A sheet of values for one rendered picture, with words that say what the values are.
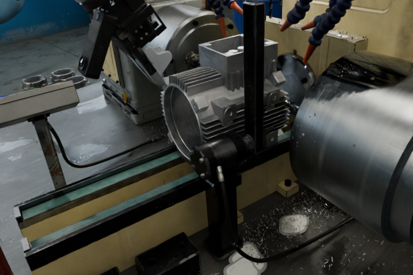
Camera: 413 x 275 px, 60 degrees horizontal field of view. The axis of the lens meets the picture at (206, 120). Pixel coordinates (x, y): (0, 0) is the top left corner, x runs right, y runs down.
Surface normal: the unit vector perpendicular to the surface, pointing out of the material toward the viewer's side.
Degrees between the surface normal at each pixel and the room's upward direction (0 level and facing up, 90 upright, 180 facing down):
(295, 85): 90
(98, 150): 0
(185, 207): 90
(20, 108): 61
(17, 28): 90
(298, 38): 90
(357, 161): 73
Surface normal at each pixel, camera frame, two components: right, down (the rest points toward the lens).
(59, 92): 0.44, -0.11
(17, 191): -0.07, -0.88
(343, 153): -0.82, 0.04
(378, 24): -0.84, 0.30
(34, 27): 0.66, 0.32
